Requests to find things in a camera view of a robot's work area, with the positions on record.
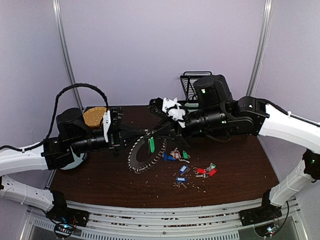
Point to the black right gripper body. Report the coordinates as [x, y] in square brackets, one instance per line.
[172, 128]

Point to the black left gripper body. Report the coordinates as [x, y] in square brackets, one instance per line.
[113, 151]

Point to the metal disc with key rings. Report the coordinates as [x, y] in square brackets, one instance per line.
[140, 159]

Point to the green key tag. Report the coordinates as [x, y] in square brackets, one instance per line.
[151, 145]

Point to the blue key tag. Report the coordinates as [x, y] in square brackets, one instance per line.
[167, 157]
[184, 169]
[182, 181]

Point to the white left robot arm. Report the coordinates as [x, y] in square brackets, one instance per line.
[67, 151]

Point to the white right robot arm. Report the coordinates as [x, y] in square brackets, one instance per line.
[218, 114]

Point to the mixed colour key tag bunch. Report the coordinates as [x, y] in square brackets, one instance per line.
[182, 156]

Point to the yellow dotted plate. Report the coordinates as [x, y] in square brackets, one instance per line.
[93, 116]

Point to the light blue plate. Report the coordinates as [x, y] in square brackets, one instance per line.
[77, 161]

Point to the red key tag bunch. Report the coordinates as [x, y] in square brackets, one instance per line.
[210, 171]

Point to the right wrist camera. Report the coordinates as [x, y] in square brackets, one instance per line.
[169, 109]

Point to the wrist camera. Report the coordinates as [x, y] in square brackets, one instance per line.
[111, 120]
[169, 109]

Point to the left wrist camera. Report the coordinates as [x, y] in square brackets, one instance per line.
[111, 120]

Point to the black wire dish rack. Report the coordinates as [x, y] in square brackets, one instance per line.
[187, 80]

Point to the aluminium front rail base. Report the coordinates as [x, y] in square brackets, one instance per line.
[215, 222]

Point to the left aluminium frame post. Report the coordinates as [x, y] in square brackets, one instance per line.
[62, 38]

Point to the aluminium frame post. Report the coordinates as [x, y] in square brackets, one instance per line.
[62, 38]
[261, 47]

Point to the right aluminium frame post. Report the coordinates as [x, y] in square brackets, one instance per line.
[261, 47]

